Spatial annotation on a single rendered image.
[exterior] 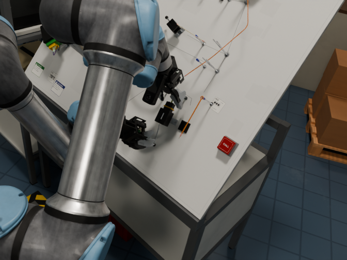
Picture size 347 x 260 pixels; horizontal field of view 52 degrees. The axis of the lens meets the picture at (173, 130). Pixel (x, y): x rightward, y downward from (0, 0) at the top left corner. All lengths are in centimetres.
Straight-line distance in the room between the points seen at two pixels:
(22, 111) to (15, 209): 31
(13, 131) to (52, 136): 166
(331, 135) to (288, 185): 57
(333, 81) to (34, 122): 273
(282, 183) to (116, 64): 236
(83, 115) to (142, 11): 21
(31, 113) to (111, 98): 34
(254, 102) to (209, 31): 35
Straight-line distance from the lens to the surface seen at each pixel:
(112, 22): 64
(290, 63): 133
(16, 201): 69
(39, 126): 96
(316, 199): 290
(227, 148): 127
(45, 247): 66
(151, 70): 103
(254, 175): 166
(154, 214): 160
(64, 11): 68
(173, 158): 138
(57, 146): 101
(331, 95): 336
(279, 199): 276
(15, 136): 259
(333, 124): 309
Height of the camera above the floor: 192
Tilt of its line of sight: 39 degrees down
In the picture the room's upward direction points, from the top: 11 degrees clockwise
